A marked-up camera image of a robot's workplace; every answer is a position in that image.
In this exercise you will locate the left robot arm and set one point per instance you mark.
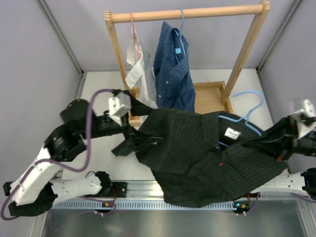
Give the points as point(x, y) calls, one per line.
point(69, 147)

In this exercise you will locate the slotted grey cable duct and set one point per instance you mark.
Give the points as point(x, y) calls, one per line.
point(82, 204)

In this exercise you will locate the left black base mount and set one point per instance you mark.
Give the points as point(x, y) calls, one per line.
point(118, 190)

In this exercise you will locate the aluminium mounting rail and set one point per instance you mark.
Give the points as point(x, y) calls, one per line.
point(138, 190)

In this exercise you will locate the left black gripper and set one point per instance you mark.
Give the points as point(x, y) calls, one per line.
point(137, 140)

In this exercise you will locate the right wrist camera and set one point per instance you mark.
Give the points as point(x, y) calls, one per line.
point(304, 113)

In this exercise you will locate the blue checked shirt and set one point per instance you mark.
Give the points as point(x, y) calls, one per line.
point(174, 85)

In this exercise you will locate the white shirt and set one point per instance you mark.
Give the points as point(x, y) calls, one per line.
point(141, 74)

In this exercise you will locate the blue hanger with shirt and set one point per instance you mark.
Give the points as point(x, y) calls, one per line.
point(181, 29)

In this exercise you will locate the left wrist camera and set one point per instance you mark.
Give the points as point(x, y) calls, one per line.
point(119, 105)

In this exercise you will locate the black striped shirt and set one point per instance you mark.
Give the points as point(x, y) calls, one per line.
point(200, 159)

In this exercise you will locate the pink wire hanger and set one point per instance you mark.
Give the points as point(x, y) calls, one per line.
point(135, 35)

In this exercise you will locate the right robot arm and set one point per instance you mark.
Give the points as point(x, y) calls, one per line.
point(273, 149)

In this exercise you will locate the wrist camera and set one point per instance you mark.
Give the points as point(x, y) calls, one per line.
point(304, 113)
point(119, 105)

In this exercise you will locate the wooden clothes rack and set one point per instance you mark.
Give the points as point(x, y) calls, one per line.
point(211, 96)

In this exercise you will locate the light blue hanger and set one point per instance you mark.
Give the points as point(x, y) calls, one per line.
point(245, 118)

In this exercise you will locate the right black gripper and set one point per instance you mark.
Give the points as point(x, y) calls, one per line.
point(285, 131)

